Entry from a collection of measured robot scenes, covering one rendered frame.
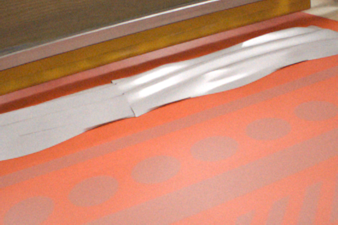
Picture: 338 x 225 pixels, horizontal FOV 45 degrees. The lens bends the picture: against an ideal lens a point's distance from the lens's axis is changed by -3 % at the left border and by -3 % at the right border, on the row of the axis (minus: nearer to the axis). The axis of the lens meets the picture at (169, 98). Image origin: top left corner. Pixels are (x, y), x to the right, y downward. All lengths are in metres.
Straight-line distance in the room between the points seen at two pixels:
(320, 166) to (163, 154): 0.07
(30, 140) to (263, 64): 0.15
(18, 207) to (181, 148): 0.08
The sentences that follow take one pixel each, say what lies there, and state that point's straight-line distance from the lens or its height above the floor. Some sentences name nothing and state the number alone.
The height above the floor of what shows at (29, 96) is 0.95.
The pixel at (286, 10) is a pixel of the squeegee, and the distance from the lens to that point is 0.39.
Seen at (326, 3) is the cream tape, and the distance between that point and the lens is 0.45.
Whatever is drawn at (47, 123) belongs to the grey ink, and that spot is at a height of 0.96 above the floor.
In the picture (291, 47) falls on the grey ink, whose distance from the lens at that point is 0.30.
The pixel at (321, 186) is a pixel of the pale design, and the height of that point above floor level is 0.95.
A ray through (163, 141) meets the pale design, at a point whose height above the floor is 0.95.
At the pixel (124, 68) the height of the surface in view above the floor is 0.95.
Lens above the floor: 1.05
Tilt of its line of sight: 23 degrees down
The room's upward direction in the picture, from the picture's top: 11 degrees counter-clockwise
